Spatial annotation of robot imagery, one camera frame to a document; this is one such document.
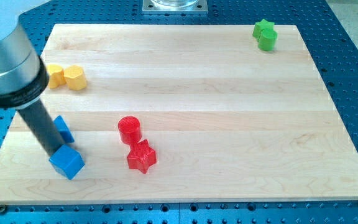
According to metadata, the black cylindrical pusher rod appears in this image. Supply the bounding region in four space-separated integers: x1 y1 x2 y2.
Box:
18 100 65 156

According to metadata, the blue cube block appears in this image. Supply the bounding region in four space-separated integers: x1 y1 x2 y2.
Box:
49 144 85 180

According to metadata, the yellow heart block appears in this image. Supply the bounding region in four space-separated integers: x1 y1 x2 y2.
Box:
46 64 66 89

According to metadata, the blue block behind rod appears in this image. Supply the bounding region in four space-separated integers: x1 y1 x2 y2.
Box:
53 115 75 144

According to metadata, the yellow hexagon block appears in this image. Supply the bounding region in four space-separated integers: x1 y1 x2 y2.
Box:
63 65 87 91

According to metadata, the red cylinder block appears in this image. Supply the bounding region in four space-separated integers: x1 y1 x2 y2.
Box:
118 116 142 145

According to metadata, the left board clamp screw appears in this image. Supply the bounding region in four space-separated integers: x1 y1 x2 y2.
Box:
0 205 7 215

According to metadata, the red star block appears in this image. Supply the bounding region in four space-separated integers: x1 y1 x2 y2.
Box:
127 139 157 174

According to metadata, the light wooden board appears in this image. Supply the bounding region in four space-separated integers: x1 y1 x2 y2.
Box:
0 24 358 205

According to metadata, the green cylinder block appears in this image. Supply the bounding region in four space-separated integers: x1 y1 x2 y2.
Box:
258 29 278 51

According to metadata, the green star block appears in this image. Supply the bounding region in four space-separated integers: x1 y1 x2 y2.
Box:
252 19 275 39

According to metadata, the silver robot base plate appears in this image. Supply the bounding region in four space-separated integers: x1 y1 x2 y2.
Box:
142 0 208 14

